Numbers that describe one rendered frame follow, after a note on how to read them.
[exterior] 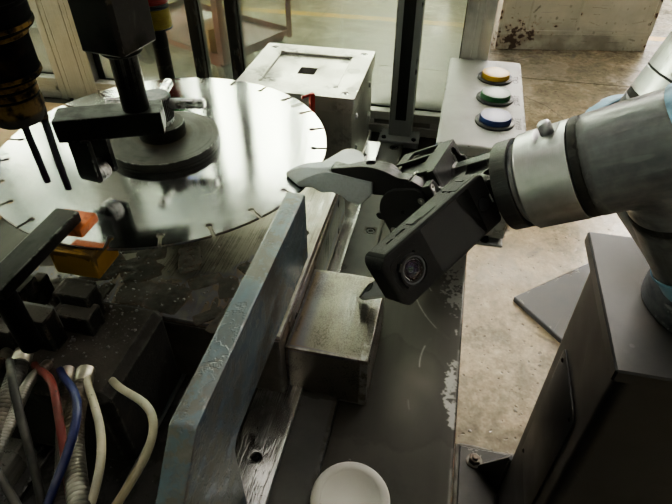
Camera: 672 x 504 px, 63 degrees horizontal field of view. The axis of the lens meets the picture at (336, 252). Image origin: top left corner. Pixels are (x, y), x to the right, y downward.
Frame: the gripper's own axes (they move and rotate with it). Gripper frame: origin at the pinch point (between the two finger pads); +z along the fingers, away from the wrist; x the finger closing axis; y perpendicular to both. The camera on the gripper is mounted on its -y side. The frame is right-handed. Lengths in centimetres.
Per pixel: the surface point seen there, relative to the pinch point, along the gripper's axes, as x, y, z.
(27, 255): 14.4, -20.0, 6.0
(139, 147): 16.0, -2.6, 11.6
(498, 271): -79, 108, 38
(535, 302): -85, 97, 25
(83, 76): 30, 34, 63
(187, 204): 10.2, -7.1, 4.7
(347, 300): -7.3, 0.1, 1.0
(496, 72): -1.3, 43.8, -7.1
